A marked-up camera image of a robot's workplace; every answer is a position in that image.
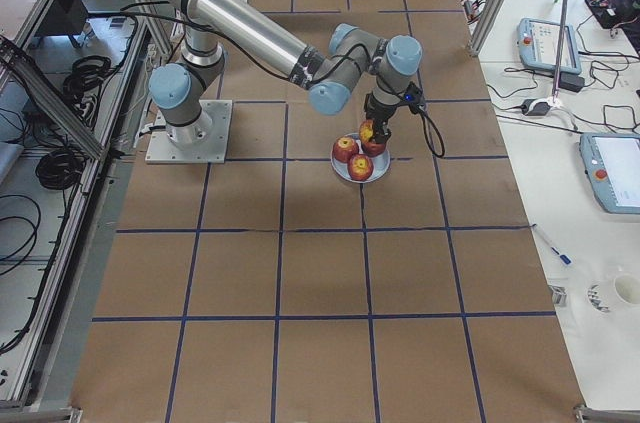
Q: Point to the red apple plate front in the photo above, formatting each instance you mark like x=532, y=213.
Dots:
x=360, y=167

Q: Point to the teach pendant far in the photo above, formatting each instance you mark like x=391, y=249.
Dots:
x=538, y=42

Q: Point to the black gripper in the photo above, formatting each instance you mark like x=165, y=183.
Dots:
x=378, y=112

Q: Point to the blue white pen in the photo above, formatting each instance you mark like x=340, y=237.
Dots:
x=562, y=256

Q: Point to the green tipped reach stick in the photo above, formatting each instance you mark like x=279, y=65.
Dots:
x=553, y=101

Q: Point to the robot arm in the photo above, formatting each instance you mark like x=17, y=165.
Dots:
x=329, y=79

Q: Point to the red apple plate rear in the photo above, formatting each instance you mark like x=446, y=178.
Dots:
x=344, y=148

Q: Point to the red apple plate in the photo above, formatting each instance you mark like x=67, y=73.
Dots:
x=344, y=148
x=360, y=167
x=371, y=148

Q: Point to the teach pendant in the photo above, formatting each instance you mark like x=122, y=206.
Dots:
x=611, y=163
x=538, y=42

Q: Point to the teach pendant near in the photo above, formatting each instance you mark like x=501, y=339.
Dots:
x=611, y=163

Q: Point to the yellow-red apple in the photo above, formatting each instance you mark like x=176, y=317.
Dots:
x=366, y=131

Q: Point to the white mug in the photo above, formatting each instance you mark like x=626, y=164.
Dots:
x=626, y=288

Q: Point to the white round plate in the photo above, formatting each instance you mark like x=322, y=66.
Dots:
x=381, y=164

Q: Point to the red apple plate outer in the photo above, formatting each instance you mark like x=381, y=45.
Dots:
x=371, y=148

